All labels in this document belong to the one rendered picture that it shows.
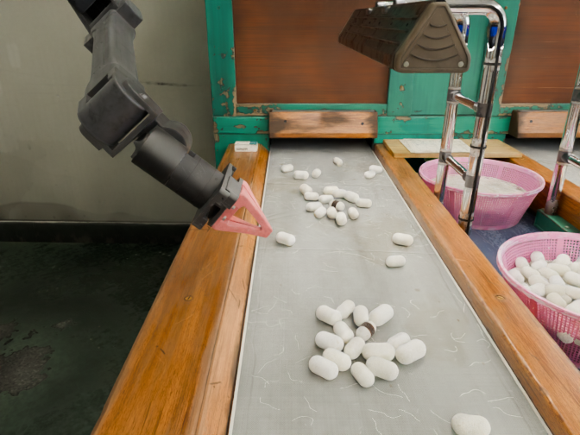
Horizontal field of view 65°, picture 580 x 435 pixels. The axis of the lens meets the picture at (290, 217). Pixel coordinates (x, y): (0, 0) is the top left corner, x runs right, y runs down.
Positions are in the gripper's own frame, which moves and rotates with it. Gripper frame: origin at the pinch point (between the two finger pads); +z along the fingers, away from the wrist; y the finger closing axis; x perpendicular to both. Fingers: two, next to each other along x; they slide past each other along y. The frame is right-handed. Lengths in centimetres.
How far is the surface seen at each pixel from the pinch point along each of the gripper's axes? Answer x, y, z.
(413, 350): -6.1, -17.7, 16.8
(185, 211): 83, 157, 6
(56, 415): 106, 43, 2
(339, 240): -1.1, 13.3, 15.0
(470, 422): -7.9, -27.3, 18.8
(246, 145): 9, 62, -2
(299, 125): -3, 66, 6
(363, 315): -3.0, -10.9, 13.6
